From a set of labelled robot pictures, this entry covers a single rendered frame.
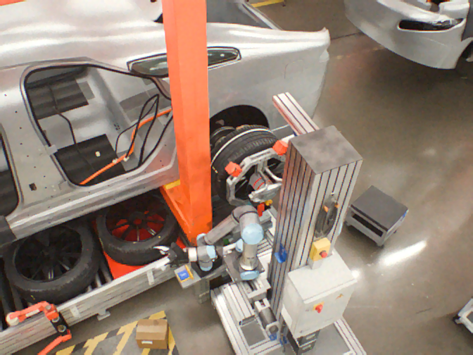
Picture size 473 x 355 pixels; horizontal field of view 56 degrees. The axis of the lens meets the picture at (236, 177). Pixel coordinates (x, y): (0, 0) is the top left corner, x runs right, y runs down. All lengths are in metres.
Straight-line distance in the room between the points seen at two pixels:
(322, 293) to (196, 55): 1.42
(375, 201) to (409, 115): 1.88
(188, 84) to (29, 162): 1.23
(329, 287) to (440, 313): 1.78
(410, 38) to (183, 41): 3.32
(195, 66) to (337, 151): 0.84
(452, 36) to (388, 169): 1.46
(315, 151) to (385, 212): 2.19
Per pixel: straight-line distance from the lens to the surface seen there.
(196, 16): 2.20
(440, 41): 5.13
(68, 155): 3.93
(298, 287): 2.53
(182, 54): 2.26
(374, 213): 4.12
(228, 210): 4.06
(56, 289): 3.55
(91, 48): 2.92
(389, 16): 5.21
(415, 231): 4.58
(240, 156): 3.25
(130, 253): 3.59
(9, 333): 3.62
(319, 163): 1.99
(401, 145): 5.37
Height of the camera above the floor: 3.43
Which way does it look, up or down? 48 degrees down
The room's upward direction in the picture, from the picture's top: 2 degrees clockwise
